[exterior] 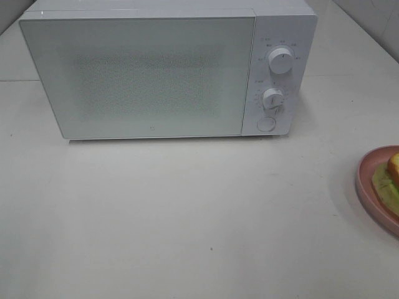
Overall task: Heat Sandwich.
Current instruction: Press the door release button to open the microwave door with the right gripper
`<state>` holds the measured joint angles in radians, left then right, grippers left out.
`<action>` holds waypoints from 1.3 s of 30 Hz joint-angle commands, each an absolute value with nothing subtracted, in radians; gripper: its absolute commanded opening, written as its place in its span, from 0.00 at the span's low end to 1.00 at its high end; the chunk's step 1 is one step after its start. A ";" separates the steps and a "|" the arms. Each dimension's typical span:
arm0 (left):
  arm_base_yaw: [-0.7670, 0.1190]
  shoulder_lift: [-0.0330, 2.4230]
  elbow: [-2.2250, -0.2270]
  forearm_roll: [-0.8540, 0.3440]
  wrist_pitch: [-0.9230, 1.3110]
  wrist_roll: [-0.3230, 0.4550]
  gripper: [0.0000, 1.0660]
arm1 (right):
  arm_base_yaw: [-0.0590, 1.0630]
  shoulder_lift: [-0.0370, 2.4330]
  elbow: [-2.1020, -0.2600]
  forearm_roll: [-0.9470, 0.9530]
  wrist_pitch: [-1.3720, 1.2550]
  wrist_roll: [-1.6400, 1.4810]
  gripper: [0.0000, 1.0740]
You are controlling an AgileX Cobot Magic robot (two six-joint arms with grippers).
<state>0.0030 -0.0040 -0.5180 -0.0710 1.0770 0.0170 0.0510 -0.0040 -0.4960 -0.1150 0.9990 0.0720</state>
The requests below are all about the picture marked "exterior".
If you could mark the round white door button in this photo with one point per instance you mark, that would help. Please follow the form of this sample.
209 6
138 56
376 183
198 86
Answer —
266 124

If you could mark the white microwave door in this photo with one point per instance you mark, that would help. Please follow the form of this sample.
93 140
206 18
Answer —
143 78

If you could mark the pink round plate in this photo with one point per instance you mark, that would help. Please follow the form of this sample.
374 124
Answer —
366 192

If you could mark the toast sandwich with lettuce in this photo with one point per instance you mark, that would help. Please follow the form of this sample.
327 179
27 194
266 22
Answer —
385 183

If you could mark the lower white timer knob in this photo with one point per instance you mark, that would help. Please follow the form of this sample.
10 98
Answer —
272 98

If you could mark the upper white power knob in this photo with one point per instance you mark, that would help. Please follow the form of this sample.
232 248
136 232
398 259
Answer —
280 59

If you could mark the white microwave oven body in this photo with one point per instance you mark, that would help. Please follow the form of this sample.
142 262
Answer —
290 23

